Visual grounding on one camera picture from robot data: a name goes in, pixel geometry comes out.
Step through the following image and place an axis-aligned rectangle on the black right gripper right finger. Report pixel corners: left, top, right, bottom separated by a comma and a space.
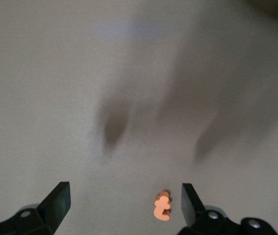
177, 183, 278, 235

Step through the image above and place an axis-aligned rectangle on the orange letter t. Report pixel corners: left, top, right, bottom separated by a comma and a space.
153, 189, 172, 220

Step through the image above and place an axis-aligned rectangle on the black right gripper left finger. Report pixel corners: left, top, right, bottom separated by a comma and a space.
0, 181, 71, 235

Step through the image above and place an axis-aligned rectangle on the brown table cover sheet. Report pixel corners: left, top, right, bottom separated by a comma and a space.
0, 0, 278, 235

